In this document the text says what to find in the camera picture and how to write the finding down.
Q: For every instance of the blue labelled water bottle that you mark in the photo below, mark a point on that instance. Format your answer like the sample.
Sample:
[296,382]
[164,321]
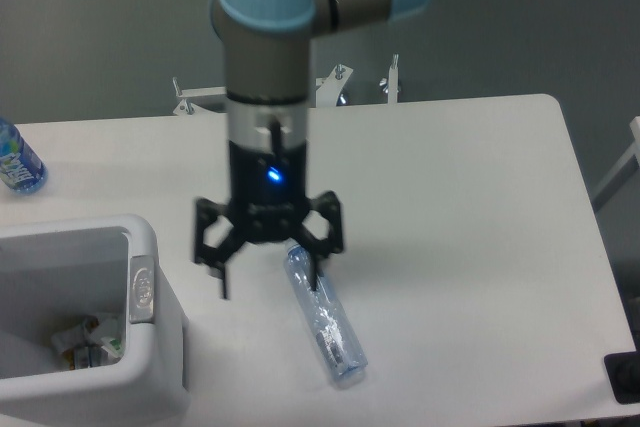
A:
[22,170]

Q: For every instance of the crumpled wrapper in bin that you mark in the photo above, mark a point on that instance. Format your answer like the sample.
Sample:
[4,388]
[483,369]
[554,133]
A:
[76,346]

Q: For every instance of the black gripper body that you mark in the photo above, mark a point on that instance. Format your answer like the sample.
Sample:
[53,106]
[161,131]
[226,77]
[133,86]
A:
[268,199]

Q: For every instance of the black clamp at table edge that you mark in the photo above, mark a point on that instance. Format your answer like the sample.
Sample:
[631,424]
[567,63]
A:
[623,373]

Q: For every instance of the white trash can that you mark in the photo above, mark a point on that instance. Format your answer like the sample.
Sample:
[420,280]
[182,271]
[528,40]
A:
[56,274]

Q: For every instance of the white metal bracket frame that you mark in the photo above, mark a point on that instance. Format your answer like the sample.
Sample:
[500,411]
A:
[330,91]

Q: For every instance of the white paper trash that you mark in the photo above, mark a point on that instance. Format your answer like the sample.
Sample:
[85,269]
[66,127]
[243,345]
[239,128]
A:
[103,335]

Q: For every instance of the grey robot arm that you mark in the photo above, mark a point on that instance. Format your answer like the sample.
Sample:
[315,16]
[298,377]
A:
[268,82]

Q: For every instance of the white frame at right edge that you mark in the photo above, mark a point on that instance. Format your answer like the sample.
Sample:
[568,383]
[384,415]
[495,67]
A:
[620,173]

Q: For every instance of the empty clear plastic bottle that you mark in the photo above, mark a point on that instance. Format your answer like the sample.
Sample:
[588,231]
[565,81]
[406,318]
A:
[330,328]

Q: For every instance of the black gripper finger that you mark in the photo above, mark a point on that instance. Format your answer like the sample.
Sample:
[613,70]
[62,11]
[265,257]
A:
[207,214]
[328,206]

